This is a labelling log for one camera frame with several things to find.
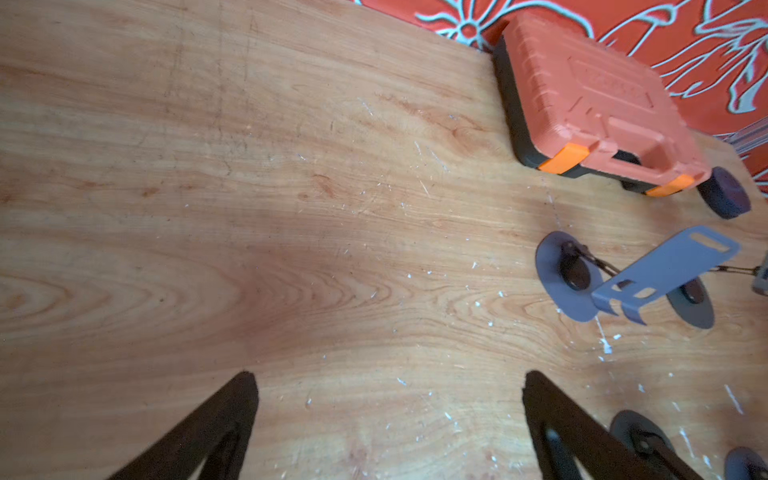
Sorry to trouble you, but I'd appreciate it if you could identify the purple-grey phone stand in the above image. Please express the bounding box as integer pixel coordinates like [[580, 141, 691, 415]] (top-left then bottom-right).
[[535, 226, 741, 325]]

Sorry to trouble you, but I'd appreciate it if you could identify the dark grey phone stand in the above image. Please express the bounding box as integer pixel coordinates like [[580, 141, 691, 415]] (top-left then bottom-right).
[[666, 257, 767, 330]]

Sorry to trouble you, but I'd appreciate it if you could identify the black phone stand front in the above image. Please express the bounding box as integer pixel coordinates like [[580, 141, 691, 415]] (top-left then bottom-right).
[[610, 410, 702, 480]]

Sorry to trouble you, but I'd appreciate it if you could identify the dark round disc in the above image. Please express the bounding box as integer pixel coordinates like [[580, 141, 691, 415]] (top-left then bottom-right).
[[697, 166, 751, 220]]

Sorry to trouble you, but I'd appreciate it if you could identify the orange plastic tool case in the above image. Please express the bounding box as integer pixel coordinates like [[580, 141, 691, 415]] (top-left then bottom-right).
[[492, 12, 712, 197]]

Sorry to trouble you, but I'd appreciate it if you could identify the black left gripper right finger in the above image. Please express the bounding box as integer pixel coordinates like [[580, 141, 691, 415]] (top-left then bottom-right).
[[522, 370, 664, 479]]

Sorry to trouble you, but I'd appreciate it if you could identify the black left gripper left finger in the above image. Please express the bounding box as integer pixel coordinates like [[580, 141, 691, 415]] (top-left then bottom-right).
[[111, 371, 259, 479]]

